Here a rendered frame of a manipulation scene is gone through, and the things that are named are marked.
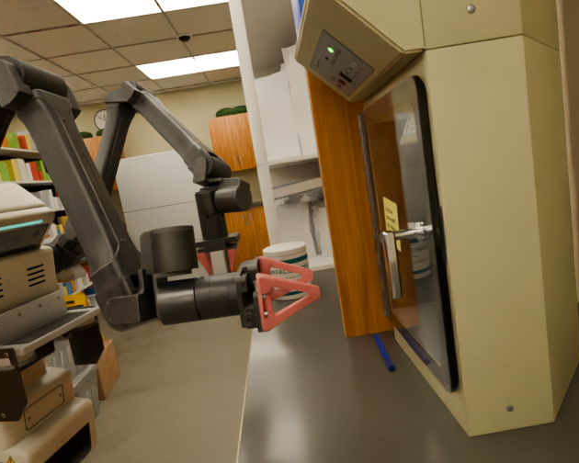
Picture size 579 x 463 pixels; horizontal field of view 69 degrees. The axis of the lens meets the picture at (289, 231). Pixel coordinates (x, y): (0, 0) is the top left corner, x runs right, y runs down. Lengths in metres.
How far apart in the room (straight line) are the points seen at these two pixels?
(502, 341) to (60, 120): 0.67
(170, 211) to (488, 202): 5.13
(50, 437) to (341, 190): 0.88
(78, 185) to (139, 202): 4.96
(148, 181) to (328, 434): 5.09
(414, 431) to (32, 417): 0.89
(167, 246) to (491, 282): 0.40
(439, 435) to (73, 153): 0.63
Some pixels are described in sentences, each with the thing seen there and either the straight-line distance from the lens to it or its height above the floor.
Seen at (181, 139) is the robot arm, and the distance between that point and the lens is 1.04.
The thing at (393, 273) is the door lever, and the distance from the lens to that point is 0.56.
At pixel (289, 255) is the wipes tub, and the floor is 1.07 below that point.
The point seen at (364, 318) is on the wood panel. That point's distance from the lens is 0.92.
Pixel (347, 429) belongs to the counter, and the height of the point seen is 0.94.
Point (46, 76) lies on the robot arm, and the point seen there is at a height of 1.50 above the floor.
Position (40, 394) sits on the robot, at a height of 0.88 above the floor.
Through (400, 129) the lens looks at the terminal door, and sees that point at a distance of 0.59.
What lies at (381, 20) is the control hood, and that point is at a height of 1.45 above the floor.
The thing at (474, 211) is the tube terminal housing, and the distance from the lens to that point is 0.54.
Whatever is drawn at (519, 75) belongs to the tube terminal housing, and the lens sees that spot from 0.57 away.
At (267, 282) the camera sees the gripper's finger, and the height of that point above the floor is 1.18.
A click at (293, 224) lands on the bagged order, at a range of 1.89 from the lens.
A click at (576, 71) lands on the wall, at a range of 1.05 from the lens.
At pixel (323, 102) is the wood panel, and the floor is 1.43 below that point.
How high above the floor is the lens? 1.30
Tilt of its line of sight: 8 degrees down
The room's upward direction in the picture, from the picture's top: 9 degrees counter-clockwise
